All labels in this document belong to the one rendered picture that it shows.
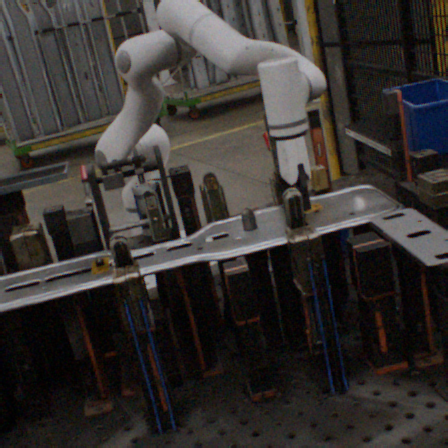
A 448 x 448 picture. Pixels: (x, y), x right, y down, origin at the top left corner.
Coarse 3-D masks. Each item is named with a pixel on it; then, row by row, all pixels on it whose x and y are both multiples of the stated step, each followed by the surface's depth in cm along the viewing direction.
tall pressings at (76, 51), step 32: (0, 0) 816; (64, 0) 819; (96, 0) 834; (0, 32) 776; (32, 32) 785; (64, 32) 821; (96, 32) 842; (0, 64) 784; (32, 64) 797; (64, 64) 827; (96, 64) 868; (32, 96) 797; (64, 96) 837; (96, 96) 851; (32, 128) 803
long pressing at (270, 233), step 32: (352, 192) 162; (224, 224) 159; (320, 224) 146; (352, 224) 144; (96, 256) 155; (160, 256) 147; (192, 256) 143; (224, 256) 141; (0, 288) 148; (32, 288) 144; (64, 288) 141
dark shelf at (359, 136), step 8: (368, 120) 217; (376, 120) 215; (384, 120) 213; (344, 128) 218; (352, 128) 211; (360, 128) 209; (368, 128) 207; (376, 128) 205; (384, 128) 203; (352, 136) 211; (360, 136) 204; (368, 136) 198; (376, 136) 196; (384, 136) 194; (368, 144) 198; (376, 144) 192; (384, 144) 186; (384, 152) 187; (440, 160) 162; (440, 168) 156
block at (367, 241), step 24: (360, 240) 138; (384, 240) 136; (360, 264) 134; (384, 264) 135; (360, 288) 138; (384, 288) 136; (360, 312) 145; (384, 312) 139; (384, 336) 140; (384, 360) 141
